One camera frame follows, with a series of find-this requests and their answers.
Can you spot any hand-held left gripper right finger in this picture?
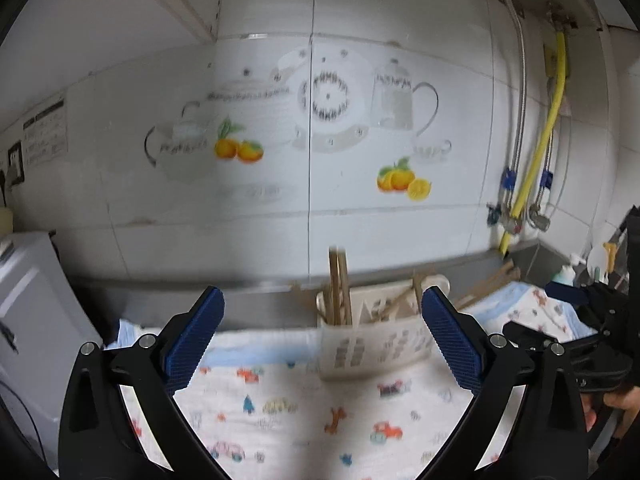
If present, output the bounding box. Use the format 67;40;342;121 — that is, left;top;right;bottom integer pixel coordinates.
417;285;589;480

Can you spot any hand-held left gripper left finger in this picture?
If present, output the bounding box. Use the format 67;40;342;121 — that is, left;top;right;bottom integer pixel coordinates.
59;286;226;480

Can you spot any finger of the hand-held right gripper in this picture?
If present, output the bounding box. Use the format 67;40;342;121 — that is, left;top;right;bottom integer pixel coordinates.
502;320;566;350
545;281;601;307

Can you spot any cream plastic chopstick holder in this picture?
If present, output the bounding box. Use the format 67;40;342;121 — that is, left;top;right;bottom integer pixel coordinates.
315;275;452;382

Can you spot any group of wooden chopsticks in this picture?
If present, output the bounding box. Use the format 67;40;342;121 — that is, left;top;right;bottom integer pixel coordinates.
292;245;523;327

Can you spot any person's right hand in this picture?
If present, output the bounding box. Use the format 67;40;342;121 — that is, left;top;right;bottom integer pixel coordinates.
585;385;640;456

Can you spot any blue soap dispenser bottle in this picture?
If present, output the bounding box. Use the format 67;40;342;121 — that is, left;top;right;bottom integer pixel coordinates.
552;254;584;287

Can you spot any white round dish brush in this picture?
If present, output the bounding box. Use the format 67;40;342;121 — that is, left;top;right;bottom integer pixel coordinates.
587;247;609;282

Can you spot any plain metal valve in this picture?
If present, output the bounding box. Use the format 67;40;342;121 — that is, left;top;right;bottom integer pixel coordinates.
527;202;554;234

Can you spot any white cartoon printed cloth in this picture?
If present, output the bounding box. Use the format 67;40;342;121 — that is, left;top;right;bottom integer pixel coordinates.
102;280;601;480

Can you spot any white microwave oven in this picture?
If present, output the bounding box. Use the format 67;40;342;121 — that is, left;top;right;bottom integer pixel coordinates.
0;230;104;463

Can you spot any teal handled metal valve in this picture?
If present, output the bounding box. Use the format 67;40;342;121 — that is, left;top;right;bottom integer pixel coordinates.
487;202;524;235

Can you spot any braided metal hose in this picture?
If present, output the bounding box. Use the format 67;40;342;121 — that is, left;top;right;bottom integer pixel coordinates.
537;130;557;211
494;0;529;211

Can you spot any yellow gas hose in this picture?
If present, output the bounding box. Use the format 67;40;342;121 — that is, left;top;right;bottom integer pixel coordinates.
497;32;569;257

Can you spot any black wall socket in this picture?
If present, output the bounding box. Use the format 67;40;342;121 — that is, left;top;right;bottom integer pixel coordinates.
7;141;25;184

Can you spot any white wall label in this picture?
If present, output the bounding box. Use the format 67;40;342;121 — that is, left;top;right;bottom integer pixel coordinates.
22;99;69;169

